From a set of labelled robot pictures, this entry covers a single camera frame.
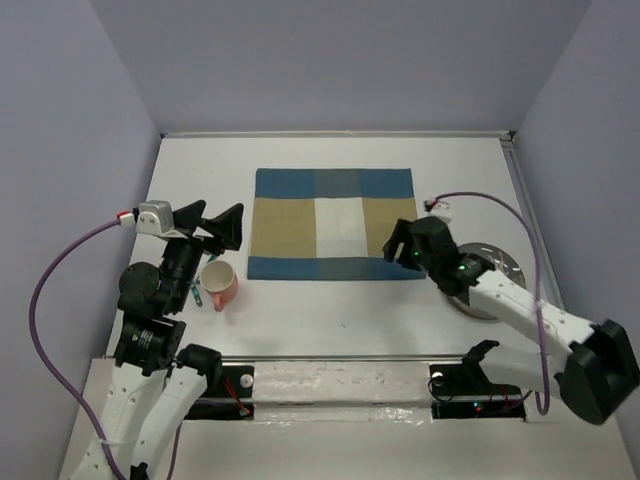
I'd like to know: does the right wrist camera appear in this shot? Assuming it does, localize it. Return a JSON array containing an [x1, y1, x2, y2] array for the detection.
[[423, 198, 452, 224]]

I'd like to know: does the pink mug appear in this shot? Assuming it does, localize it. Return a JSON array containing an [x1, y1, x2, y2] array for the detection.
[[200, 260, 239, 312]]

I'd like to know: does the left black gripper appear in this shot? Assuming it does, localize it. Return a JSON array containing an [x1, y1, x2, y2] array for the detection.
[[162, 198, 245, 310]]

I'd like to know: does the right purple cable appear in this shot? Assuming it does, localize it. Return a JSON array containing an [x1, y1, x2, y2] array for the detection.
[[434, 189, 554, 416]]

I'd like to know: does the blue tan checked placemat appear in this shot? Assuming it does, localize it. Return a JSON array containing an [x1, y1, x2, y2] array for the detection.
[[247, 168, 425, 281]]

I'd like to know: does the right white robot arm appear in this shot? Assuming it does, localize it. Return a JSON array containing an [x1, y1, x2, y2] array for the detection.
[[383, 216, 639, 425]]

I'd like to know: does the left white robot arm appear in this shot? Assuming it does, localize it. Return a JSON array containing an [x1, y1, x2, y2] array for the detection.
[[72, 200, 244, 479]]

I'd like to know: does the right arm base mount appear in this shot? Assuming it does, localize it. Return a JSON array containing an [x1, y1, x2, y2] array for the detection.
[[427, 364, 528, 420]]

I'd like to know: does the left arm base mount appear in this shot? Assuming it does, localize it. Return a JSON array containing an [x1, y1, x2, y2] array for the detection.
[[185, 364, 255, 421]]

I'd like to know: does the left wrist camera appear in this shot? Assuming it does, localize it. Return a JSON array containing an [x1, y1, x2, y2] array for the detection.
[[135, 200, 174, 237]]

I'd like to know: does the grey reindeer plate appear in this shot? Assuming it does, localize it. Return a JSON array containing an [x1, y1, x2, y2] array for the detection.
[[445, 242, 526, 322]]

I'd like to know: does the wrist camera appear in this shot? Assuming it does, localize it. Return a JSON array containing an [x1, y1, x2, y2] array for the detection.
[[135, 200, 174, 237], [423, 198, 452, 224]]

